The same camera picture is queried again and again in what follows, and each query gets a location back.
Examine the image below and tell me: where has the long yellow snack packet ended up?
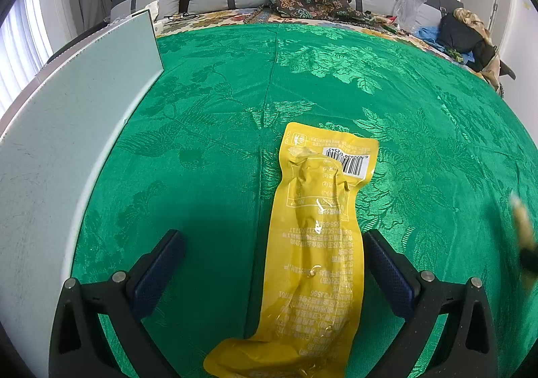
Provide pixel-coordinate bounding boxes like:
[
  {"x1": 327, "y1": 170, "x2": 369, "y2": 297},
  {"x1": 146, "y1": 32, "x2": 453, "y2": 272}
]
[{"x1": 203, "y1": 122, "x2": 378, "y2": 377}]

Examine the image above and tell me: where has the white cardboard box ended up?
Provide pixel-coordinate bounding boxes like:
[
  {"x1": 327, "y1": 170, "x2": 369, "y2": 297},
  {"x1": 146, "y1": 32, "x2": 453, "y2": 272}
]
[{"x1": 1, "y1": 11, "x2": 163, "y2": 377}]

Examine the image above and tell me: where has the black clothes pile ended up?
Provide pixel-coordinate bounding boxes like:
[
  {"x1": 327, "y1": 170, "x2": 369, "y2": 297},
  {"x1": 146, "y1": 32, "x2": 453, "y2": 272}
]
[{"x1": 437, "y1": 7, "x2": 516, "y2": 96}]

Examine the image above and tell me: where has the green floral tablecloth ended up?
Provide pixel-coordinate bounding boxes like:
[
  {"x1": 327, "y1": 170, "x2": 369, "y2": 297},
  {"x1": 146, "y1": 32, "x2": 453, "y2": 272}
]
[{"x1": 72, "y1": 24, "x2": 537, "y2": 377}]

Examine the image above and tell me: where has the grey cushion far right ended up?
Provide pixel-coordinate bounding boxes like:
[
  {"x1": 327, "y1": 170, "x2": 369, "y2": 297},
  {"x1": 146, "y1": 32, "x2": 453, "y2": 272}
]
[{"x1": 414, "y1": 0, "x2": 463, "y2": 29}]

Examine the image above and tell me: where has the clear plastic bag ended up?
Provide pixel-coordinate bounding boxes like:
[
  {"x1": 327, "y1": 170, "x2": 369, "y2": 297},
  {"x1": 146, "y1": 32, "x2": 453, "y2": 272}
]
[{"x1": 394, "y1": 0, "x2": 427, "y2": 33}]

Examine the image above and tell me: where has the dark patterned cloth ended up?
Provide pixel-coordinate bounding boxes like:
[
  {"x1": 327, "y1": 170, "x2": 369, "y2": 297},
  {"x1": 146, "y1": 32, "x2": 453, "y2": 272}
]
[{"x1": 267, "y1": 0, "x2": 377, "y2": 25}]

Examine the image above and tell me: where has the floral sofa cover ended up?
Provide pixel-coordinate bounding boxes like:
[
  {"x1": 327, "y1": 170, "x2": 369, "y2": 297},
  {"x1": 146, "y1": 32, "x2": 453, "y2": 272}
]
[{"x1": 157, "y1": 8, "x2": 507, "y2": 89}]

